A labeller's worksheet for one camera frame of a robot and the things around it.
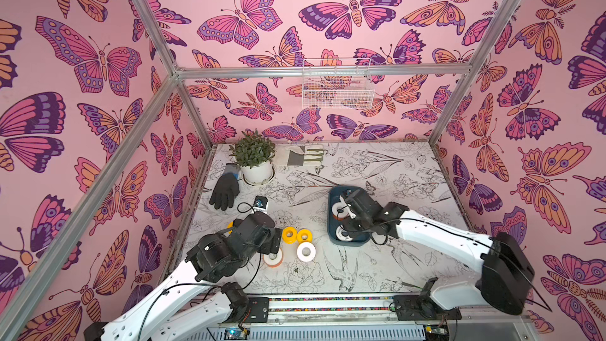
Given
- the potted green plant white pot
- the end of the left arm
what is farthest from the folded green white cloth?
the end of the left arm

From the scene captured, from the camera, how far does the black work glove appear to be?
3.25ft

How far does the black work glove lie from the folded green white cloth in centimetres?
27

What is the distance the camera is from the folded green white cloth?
3.77ft
